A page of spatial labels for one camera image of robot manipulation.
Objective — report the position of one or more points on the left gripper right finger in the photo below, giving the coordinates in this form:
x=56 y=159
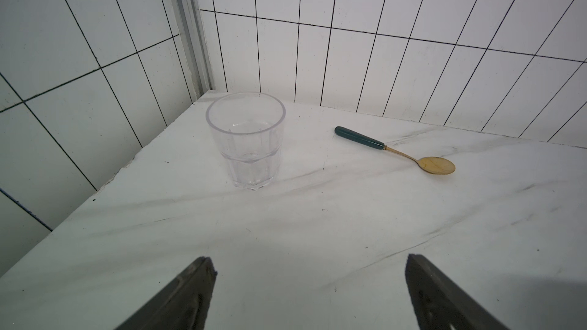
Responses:
x=439 y=303

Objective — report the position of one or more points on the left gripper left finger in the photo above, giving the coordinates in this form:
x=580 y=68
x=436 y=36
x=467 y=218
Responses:
x=182 y=304

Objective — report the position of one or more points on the gold spoon dark handle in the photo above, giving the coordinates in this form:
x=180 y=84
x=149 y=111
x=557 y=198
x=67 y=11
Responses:
x=430 y=165

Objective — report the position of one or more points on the clear plastic measuring cup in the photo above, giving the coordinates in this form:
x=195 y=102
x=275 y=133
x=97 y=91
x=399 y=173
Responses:
x=248 y=129

